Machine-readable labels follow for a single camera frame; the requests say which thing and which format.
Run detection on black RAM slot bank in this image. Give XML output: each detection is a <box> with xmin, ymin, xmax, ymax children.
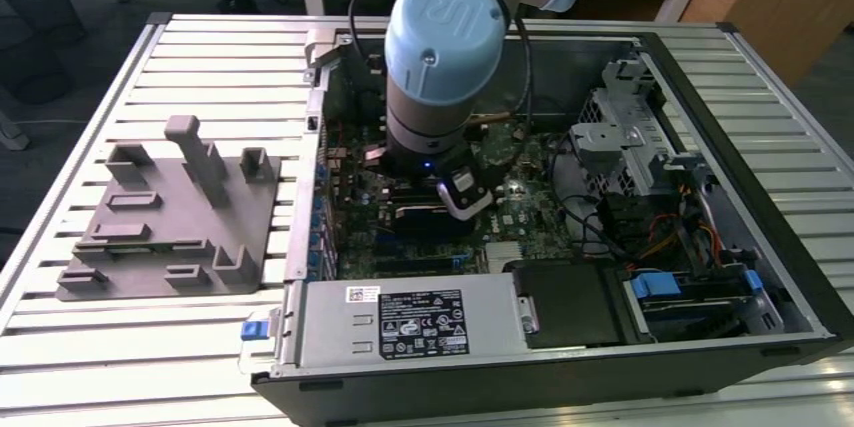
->
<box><xmin>388</xmin><ymin>184</ymin><xmax>443</xmax><ymax>211</ymax></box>

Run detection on black graphics card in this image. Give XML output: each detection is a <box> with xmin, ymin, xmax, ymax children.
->
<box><xmin>391</xmin><ymin>204</ymin><xmax>479</xmax><ymax>238</ymax></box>

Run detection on green motherboard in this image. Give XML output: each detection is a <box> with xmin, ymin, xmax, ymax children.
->
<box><xmin>319</xmin><ymin>119</ymin><xmax>593</xmax><ymax>282</ymax></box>

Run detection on small silver chipset heatsink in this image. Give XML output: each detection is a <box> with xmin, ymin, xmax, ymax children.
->
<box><xmin>485</xmin><ymin>241</ymin><xmax>525</xmax><ymax>274</ymax></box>

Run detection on silver metal drive cage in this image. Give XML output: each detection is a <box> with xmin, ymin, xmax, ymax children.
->
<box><xmin>570</xmin><ymin>59</ymin><xmax>675</xmax><ymax>198</ymax></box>

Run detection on silver power supply unit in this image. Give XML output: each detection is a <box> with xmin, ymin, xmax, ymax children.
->
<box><xmin>292</xmin><ymin>276</ymin><xmax>533</xmax><ymax>369</ymax></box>

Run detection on black drive bay cover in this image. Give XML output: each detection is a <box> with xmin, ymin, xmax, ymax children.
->
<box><xmin>503</xmin><ymin>257</ymin><xmax>659</xmax><ymax>352</ymax></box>

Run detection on grey plastic parts rack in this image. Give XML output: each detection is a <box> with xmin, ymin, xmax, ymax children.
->
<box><xmin>54</xmin><ymin>114</ymin><xmax>286</xmax><ymax>303</ymax></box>

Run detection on hard disk in blue carrier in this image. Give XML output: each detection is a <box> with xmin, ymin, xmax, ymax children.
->
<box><xmin>626</xmin><ymin>270</ymin><xmax>759</xmax><ymax>343</ymax></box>

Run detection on black and silver PC case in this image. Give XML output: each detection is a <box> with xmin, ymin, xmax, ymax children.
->
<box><xmin>250</xmin><ymin>29</ymin><xmax>854</xmax><ymax>426</ymax></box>

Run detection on grey stand foot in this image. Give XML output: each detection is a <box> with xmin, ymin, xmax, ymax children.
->
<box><xmin>0</xmin><ymin>111</ymin><xmax>32</xmax><ymax>151</ymax></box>

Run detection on dark office chair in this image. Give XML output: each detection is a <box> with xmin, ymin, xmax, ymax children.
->
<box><xmin>0</xmin><ymin>0</ymin><xmax>88</xmax><ymax>106</ymax></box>

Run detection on wooden cabinet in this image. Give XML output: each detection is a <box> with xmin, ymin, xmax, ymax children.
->
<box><xmin>683</xmin><ymin>0</ymin><xmax>854</xmax><ymax>91</ymax></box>

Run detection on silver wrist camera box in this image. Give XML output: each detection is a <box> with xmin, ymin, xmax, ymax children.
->
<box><xmin>436</xmin><ymin>169</ymin><xmax>497</xmax><ymax>222</ymax></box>

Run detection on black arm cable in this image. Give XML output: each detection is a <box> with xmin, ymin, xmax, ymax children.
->
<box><xmin>510</xmin><ymin>11</ymin><xmax>537</xmax><ymax>141</ymax></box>

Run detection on orange and yellow power wires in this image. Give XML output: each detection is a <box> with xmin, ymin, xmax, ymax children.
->
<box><xmin>623</xmin><ymin>214</ymin><xmax>726</xmax><ymax>271</ymax></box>

